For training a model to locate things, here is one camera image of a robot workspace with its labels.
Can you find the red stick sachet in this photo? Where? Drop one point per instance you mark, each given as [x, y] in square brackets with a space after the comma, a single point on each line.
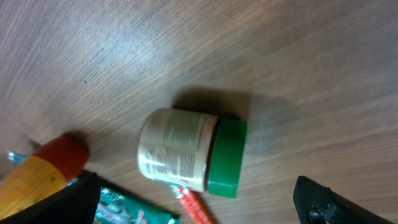
[193, 205]

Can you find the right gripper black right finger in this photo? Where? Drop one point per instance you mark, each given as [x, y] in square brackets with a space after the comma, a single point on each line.
[317, 204]

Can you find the green-lidded white spice jar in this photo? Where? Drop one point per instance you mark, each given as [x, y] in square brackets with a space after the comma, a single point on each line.
[199, 151]

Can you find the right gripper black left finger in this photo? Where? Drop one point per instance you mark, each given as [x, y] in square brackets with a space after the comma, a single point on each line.
[76, 203]

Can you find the sriracha bottle with green cap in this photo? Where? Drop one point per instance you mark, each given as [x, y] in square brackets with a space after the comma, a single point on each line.
[47, 171]

